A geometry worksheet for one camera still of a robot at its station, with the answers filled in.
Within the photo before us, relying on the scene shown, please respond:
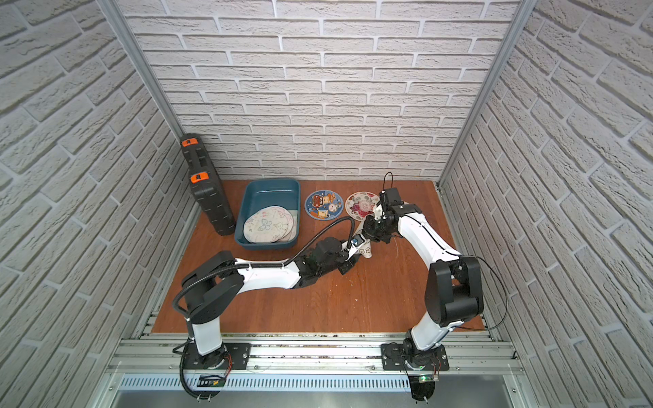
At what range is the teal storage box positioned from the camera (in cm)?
99

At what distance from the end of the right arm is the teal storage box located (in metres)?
0.32

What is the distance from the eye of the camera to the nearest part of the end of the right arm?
645 mm
